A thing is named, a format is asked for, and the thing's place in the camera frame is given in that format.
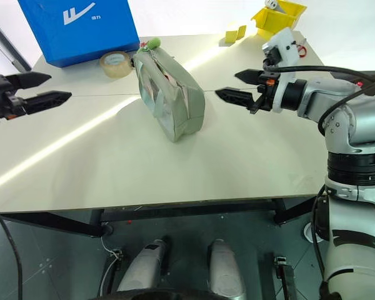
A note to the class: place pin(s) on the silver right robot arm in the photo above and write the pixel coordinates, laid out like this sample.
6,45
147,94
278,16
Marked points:
356,118

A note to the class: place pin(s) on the silver robot leg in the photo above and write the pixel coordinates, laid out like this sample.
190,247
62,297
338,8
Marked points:
143,268
226,268

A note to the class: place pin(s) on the black floor stand bracket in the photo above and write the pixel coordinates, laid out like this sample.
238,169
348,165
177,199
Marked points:
287,275

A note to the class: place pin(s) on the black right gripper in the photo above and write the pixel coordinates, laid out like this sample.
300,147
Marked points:
267,93

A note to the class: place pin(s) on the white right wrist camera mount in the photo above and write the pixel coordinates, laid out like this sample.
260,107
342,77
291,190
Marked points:
284,43

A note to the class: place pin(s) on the yellow plastic parts bin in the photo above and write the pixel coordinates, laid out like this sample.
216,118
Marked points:
275,20

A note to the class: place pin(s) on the black metal table frame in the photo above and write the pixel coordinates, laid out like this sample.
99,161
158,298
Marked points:
187,209

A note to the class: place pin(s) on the green fuzzy zipper pull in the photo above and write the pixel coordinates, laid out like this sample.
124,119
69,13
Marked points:
153,43

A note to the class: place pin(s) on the blue cardboard box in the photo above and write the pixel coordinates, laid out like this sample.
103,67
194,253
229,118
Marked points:
81,31

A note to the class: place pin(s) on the silver left robot leg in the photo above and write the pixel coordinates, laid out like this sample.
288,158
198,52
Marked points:
143,268

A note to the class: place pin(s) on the silver right robot leg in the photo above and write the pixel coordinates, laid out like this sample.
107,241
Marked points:
226,268

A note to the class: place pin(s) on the white round floor fitting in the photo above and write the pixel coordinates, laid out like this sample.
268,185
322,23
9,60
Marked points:
309,232

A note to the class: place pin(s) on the small yellow plastic divider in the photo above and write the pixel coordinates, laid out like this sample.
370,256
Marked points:
242,32
230,36

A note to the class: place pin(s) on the dark rounded robot torso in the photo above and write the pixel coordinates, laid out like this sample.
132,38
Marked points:
168,295

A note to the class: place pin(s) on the clear packing tape roll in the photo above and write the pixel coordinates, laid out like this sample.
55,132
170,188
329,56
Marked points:
115,67

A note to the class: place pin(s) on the light green zip pouch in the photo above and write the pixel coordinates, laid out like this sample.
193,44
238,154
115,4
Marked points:
178,93

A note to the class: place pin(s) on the white part in bin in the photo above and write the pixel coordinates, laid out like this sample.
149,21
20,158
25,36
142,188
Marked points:
271,3

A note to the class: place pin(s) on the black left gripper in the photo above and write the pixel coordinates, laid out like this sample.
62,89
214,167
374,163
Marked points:
1,93

